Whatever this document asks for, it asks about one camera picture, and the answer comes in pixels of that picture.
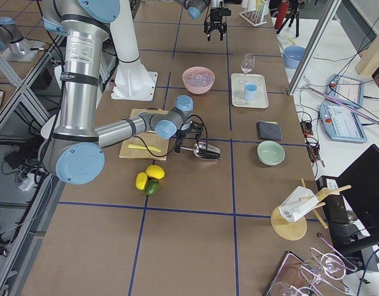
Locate blue bowl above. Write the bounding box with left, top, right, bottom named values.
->
left=283, top=46, right=306, bottom=69

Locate teach pendant tablet far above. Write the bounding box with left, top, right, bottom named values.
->
left=326, top=74, right=364, bottom=109

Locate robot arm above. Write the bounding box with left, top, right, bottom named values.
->
left=40, top=1, right=193, bottom=185
left=176, top=0, right=231, bottom=41

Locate wooden mug tree stand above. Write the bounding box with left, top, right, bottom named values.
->
left=271, top=178, right=351, bottom=241

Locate yellow lemon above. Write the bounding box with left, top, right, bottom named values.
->
left=145, top=165, right=165, bottom=179
left=135, top=172, right=149, bottom=191

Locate metal ice scoop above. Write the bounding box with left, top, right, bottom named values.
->
left=181, top=142, right=221, bottom=160

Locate metal grabber stick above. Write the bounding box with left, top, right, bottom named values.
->
left=298, top=83, right=379, bottom=128

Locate teach pendant tablet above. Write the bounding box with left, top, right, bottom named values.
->
left=326, top=74, right=364, bottom=109
left=319, top=103, right=367, bottom=143

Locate pink bowl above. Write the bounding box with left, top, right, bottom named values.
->
left=182, top=67, right=215, bottom=94

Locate light blue plastic cup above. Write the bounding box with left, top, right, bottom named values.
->
left=243, top=83, right=258, bottom=101

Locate grey folded cloth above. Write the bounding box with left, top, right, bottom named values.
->
left=256, top=121, right=283, bottom=141

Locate aluminium frame post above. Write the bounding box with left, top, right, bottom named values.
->
left=287, top=0, right=342, bottom=96

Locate hanging wine glass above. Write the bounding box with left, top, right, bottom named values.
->
left=307, top=247, right=358, bottom=281

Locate yellow plastic knife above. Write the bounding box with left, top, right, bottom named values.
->
left=128, top=144, right=161, bottom=153

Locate clear ice cubes pile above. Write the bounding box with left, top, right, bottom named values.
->
left=185, top=72, right=214, bottom=88

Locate teach pendant tablet near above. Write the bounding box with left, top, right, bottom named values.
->
left=319, top=103, right=367, bottom=143

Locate red bottle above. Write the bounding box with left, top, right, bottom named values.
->
left=274, top=0, right=290, bottom=29

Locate green lime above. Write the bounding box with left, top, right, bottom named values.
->
left=144, top=179, right=160, bottom=196

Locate white bear tray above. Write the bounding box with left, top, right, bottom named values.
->
left=231, top=73, right=269, bottom=109

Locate white wire cup rack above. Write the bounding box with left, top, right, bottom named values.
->
left=239, top=0, right=270, bottom=27

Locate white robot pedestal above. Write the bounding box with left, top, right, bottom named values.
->
left=110, top=1, right=158, bottom=101

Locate dark tray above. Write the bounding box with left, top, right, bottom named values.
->
left=263, top=250, right=308, bottom=295

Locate green ceramic bowl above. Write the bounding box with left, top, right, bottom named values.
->
left=257, top=141, right=285, bottom=166

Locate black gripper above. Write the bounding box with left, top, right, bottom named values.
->
left=204, top=1, right=231, bottom=41
left=174, top=120, right=205, bottom=153

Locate clear wine glass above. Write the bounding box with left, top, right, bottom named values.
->
left=238, top=54, right=255, bottom=86

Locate black tripod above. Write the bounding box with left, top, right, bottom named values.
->
left=276, top=0, right=300, bottom=37

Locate wooden cutting board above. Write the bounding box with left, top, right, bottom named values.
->
left=118, top=108, right=172, bottom=162

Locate black monitor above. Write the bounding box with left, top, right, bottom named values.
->
left=324, top=144, right=379, bottom=255

